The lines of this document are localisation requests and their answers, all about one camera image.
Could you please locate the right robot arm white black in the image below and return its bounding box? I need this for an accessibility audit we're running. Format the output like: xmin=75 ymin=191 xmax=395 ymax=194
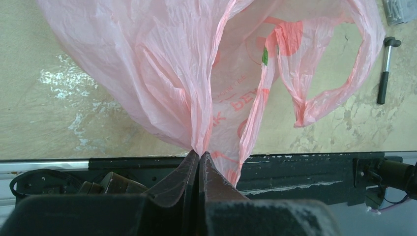
xmin=365 ymin=159 xmax=417 ymax=200

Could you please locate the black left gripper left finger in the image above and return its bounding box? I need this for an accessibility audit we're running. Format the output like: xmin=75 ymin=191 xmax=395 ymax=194
xmin=0 ymin=151 xmax=199 ymax=236

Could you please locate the pink plastic bag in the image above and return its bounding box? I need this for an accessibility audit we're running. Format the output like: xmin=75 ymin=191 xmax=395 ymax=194
xmin=38 ymin=0 xmax=385 ymax=185

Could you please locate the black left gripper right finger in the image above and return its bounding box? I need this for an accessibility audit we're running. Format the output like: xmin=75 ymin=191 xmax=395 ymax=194
xmin=199 ymin=152 xmax=341 ymax=236

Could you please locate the clear plastic screw box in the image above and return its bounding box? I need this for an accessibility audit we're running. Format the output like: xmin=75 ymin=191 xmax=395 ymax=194
xmin=382 ymin=0 xmax=417 ymax=26

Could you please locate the small black hammer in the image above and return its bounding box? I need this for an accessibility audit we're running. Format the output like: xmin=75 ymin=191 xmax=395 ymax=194
xmin=377 ymin=37 xmax=402 ymax=105

